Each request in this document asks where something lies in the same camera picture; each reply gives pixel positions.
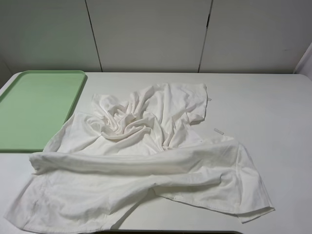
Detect light green plastic tray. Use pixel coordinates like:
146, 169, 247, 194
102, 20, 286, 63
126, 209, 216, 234
0, 70, 87, 153

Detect white short sleeve shirt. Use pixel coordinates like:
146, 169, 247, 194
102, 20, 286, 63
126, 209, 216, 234
5, 83, 274, 234

